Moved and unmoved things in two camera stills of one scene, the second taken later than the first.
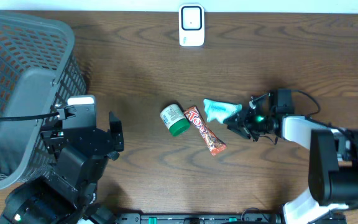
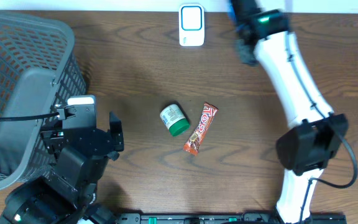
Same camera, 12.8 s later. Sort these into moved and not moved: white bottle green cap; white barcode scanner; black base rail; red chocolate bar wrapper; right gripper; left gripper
Moved: right gripper; red chocolate bar wrapper
Not moved: black base rail; left gripper; white bottle green cap; white barcode scanner
